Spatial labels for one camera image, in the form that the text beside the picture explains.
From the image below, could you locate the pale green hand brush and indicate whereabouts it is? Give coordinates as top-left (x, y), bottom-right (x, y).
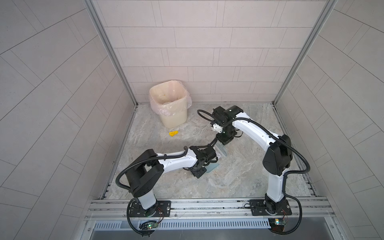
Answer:
top-left (216, 142), bottom-right (228, 157)

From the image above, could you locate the yellow paper scrap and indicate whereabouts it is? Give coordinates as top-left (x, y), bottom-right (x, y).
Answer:
top-left (169, 131), bottom-right (179, 137)

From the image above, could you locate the pale green dustpan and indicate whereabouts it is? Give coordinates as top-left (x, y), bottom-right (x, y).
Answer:
top-left (205, 163), bottom-right (220, 173)

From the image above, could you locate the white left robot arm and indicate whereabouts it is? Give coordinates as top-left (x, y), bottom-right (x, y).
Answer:
top-left (115, 138), bottom-right (218, 215)

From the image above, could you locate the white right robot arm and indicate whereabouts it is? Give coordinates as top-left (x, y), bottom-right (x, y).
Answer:
top-left (197, 106), bottom-right (311, 215)

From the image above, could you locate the cream plastic trash bin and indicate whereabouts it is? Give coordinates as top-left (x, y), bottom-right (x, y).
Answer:
top-left (149, 80), bottom-right (192, 129)

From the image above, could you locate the clear plastic bin liner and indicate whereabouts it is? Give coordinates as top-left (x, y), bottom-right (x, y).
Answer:
top-left (149, 80), bottom-right (192, 117)

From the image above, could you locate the left circuit board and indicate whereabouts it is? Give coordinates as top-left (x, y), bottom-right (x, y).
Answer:
top-left (140, 221), bottom-right (159, 231)

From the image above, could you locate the circuit board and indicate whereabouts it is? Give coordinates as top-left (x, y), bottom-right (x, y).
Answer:
top-left (268, 218), bottom-right (287, 234)
top-left (140, 221), bottom-right (159, 231)

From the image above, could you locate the right circuit board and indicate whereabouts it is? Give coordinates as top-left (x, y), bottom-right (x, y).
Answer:
top-left (268, 218), bottom-right (287, 234)

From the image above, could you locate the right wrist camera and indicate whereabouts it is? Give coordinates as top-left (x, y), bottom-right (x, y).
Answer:
top-left (211, 123), bottom-right (223, 133)

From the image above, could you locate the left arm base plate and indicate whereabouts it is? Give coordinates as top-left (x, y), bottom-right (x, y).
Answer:
top-left (127, 200), bottom-right (171, 218)

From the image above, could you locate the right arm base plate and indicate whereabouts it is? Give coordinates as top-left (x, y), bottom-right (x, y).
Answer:
top-left (249, 198), bottom-right (292, 216)

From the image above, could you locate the aluminium front rail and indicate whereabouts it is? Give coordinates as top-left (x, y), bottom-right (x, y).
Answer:
top-left (85, 197), bottom-right (335, 230)

